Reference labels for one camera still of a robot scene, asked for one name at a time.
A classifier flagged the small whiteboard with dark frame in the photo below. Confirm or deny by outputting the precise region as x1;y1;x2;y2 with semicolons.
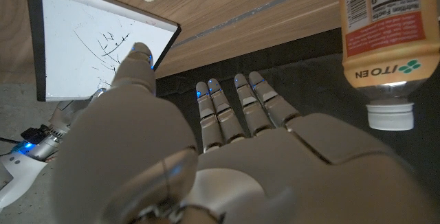
24;0;182;102

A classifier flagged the orange tea bottle white cap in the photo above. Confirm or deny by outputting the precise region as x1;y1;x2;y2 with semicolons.
336;0;440;131

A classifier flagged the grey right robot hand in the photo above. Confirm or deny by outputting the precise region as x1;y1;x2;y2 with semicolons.
12;88;107;163

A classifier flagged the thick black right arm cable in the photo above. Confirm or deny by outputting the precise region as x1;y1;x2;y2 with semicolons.
0;136;22;158

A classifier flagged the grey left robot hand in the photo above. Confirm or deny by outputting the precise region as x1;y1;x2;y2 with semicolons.
51;42;440;224

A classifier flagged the black backdrop curtain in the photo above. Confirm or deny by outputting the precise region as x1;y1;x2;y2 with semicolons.
156;27;440;183

